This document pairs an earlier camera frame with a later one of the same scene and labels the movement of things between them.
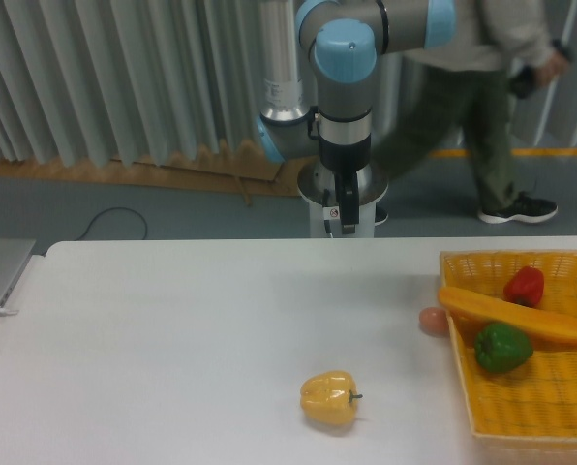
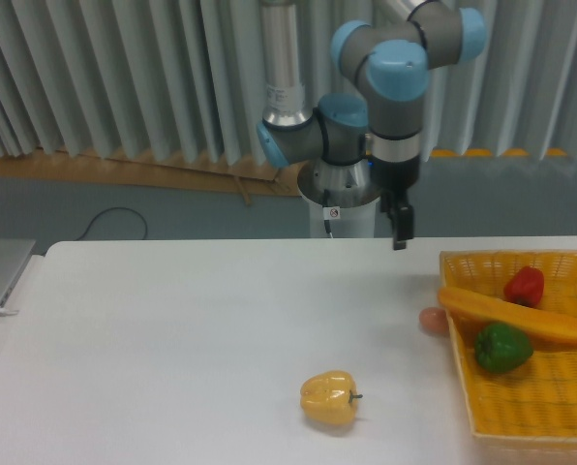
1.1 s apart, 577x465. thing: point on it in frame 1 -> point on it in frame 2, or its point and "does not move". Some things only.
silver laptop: [1, 263] does not move
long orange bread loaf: [488, 307] does not move
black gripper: [347, 159] -> [396, 178]
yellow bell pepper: [329, 398] does not move
